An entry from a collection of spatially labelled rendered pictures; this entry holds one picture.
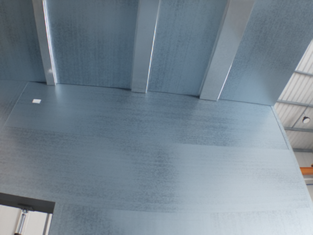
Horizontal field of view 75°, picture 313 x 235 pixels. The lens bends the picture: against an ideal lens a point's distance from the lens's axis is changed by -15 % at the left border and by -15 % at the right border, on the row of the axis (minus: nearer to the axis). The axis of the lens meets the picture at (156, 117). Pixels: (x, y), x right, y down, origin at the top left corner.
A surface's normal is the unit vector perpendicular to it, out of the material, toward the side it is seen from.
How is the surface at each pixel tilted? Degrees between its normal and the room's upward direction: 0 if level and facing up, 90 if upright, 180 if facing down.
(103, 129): 90
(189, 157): 90
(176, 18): 180
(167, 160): 90
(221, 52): 180
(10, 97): 90
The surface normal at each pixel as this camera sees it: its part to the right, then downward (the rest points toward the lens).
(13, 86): 0.14, -0.68
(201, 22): 0.00, 0.73
